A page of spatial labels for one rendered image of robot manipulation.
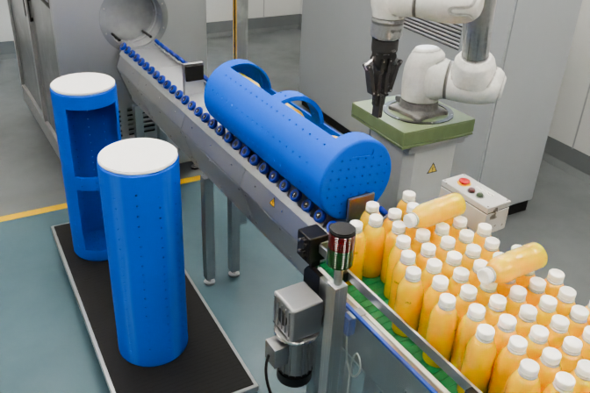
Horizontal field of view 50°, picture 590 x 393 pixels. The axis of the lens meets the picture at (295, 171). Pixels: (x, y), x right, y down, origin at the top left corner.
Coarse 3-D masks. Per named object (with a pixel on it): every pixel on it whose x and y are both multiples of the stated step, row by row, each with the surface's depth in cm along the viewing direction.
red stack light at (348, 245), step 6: (330, 234) 144; (330, 240) 145; (336, 240) 144; (342, 240) 143; (348, 240) 143; (354, 240) 145; (330, 246) 145; (336, 246) 144; (342, 246) 144; (348, 246) 144; (354, 246) 146; (336, 252) 145; (342, 252) 144; (348, 252) 145
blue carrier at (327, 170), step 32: (224, 64) 255; (224, 96) 243; (256, 96) 230; (288, 96) 224; (256, 128) 223; (288, 128) 210; (320, 128) 203; (288, 160) 207; (320, 160) 194; (352, 160) 195; (384, 160) 203; (320, 192) 194; (352, 192) 202
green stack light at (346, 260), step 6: (330, 252) 146; (330, 258) 147; (336, 258) 146; (342, 258) 145; (348, 258) 146; (330, 264) 147; (336, 264) 146; (342, 264) 146; (348, 264) 147; (342, 270) 147
